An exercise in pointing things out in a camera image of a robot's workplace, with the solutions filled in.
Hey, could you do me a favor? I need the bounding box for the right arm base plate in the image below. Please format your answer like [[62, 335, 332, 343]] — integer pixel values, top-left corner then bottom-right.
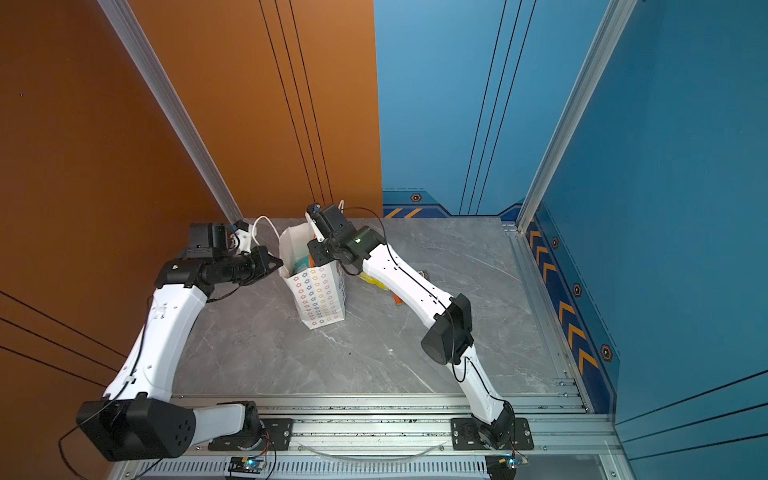
[[450, 417, 535, 451]]

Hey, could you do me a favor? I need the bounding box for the right circuit board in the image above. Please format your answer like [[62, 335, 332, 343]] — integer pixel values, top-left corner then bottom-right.
[[484, 454, 529, 480]]

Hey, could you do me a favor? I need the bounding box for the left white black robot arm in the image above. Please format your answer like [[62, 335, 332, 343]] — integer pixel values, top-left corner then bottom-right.
[[76, 246, 283, 462]]

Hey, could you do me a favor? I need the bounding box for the aluminium rail frame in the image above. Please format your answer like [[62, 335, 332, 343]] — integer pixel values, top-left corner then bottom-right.
[[110, 385, 633, 479]]

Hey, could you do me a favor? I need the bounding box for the orange snack bag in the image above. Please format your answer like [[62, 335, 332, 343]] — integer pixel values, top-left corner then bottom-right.
[[293, 255, 314, 272]]

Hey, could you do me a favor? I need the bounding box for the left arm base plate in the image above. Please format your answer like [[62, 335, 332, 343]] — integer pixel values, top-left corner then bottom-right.
[[207, 418, 294, 453]]

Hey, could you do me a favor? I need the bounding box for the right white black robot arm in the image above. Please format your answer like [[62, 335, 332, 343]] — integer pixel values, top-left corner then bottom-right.
[[305, 203, 516, 450]]

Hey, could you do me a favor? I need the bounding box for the white patterned paper bag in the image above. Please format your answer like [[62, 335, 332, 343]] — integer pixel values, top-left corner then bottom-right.
[[250, 215, 346, 330]]

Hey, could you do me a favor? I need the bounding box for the left circuit board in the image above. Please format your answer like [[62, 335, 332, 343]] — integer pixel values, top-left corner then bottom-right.
[[226, 456, 269, 479]]

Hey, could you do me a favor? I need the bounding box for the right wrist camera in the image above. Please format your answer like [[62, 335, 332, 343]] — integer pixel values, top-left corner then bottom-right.
[[305, 203, 328, 242]]

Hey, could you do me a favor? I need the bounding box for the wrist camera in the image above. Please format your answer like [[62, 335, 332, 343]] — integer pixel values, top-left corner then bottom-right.
[[184, 221, 249, 259], [305, 203, 328, 242]]

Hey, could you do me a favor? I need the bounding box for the yellow snack bag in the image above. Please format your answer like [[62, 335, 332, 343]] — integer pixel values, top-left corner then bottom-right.
[[359, 272, 389, 291]]

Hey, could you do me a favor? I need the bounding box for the circuit board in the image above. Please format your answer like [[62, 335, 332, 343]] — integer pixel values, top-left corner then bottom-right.
[[226, 456, 269, 479], [484, 454, 529, 480]]

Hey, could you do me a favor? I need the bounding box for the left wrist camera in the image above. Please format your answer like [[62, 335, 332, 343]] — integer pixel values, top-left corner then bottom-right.
[[184, 221, 249, 259]]

